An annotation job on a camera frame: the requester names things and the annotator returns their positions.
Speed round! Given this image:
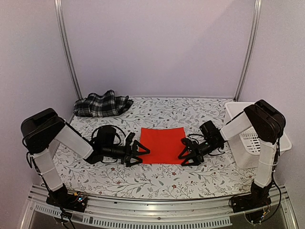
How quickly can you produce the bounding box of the front aluminium rail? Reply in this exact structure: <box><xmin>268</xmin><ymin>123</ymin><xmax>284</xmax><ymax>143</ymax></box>
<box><xmin>20</xmin><ymin>185</ymin><xmax>300</xmax><ymax>229</ymax></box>

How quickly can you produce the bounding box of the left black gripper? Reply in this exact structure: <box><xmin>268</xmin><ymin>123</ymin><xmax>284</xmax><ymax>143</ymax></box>
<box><xmin>102</xmin><ymin>140</ymin><xmax>150</xmax><ymax>167</ymax></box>

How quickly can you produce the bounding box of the right aluminium frame post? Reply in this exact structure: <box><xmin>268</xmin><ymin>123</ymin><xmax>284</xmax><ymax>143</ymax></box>
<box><xmin>234</xmin><ymin>0</ymin><xmax>262</xmax><ymax>101</ymax></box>

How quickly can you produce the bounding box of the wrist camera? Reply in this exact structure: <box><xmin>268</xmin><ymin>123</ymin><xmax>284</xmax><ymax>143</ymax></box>
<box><xmin>124</xmin><ymin>132</ymin><xmax>135</xmax><ymax>146</ymax></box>
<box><xmin>181</xmin><ymin>137</ymin><xmax>197</xmax><ymax>147</ymax></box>

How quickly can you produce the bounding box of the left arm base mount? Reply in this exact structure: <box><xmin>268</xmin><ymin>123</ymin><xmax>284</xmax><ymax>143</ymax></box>
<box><xmin>46</xmin><ymin>187</ymin><xmax>88</xmax><ymax>213</ymax></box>

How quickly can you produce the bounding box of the floral patterned table cloth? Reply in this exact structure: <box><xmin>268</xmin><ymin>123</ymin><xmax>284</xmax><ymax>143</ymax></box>
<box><xmin>53</xmin><ymin>97</ymin><xmax>256</xmax><ymax>199</ymax></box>

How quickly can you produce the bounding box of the black white plaid skirt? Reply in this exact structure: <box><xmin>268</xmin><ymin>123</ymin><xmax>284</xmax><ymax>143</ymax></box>
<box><xmin>73</xmin><ymin>90</ymin><xmax>133</xmax><ymax>117</ymax></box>

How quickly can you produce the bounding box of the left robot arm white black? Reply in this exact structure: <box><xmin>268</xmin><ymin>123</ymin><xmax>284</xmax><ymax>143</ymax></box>
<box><xmin>20</xmin><ymin>108</ymin><xmax>150</xmax><ymax>207</ymax></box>

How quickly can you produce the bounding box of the left aluminium frame post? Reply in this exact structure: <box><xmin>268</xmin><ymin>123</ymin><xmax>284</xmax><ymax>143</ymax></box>
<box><xmin>54</xmin><ymin>0</ymin><xmax>82</xmax><ymax>99</ymax></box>

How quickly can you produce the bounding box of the aluminium frame post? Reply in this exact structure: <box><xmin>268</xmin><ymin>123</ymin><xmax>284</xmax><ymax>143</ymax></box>
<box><xmin>54</xmin><ymin>0</ymin><xmax>82</xmax><ymax>99</ymax></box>
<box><xmin>234</xmin><ymin>0</ymin><xmax>262</xmax><ymax>101</ymax></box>

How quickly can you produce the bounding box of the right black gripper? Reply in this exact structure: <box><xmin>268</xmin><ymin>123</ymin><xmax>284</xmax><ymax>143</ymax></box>
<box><xmin>179</xmin><ymin>139</ymin><xmax>219</xmax><ymax>166</ymax></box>

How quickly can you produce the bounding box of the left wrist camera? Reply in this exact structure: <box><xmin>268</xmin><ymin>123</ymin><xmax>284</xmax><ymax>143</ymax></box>
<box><xmin>124</xmin><ymin>132</ymin><xmax>135</xmax><ymax>146</ymax></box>

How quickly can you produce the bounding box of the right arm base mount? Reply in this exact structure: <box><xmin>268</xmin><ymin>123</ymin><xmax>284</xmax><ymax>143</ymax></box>
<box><xmin>228</xmin><ymin>191</ymin><xmax>271</xmax><ymax>213</ymax></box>

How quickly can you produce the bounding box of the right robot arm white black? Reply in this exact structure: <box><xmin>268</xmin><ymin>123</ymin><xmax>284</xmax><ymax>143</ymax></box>
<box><xmin>178</xmin><ymin>100</ymin><xmax>286</xmax><ymax>208</ymax></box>

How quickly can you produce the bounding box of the white plastic laundry bin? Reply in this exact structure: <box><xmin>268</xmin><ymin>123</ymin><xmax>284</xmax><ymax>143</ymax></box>
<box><xmin>220</xmin><ymin>100</ymin><xmax>292</xmax><ymax>169</ymax></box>

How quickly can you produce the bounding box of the red garment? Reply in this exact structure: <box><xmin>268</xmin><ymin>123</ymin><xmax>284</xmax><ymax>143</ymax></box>
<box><xmin>140</xmin><ymin>127</ymin><xmax>185</xmax><ymax>165</ymax></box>

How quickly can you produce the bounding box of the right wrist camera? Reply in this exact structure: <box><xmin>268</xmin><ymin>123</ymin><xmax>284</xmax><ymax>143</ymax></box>
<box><xmin>181</xmin><ymin>137</ymin><xmax>197</xmax><ymax>147</ymax></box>

